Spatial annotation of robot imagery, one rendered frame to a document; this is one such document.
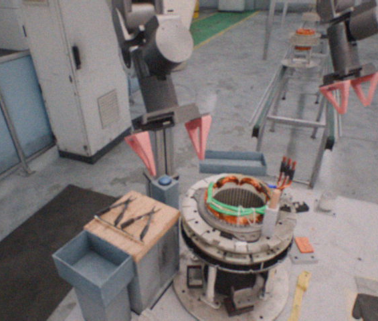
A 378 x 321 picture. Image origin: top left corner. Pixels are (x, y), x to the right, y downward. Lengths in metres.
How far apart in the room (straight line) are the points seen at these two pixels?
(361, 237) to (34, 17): 2.70
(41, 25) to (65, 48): 0.25
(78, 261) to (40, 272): 1.37
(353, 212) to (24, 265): 1.98
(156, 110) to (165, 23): 0.13
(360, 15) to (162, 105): 0.50
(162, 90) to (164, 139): 0.69
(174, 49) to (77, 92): 2.48
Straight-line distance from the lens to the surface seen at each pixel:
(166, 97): 0.49
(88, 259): 0.91
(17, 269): 2.35
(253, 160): 1.22
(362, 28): 0.80
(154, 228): 0.84
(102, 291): 0.76
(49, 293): 2.14
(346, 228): 1.40
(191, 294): 1.02
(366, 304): 1.15
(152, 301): 1.01
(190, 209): 0.84
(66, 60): 2.82
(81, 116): 2.96
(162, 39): 0.44
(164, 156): 1.21
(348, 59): 0.83
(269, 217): 0.75
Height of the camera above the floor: 1.65
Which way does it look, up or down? 33 degrees down
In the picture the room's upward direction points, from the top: straight up
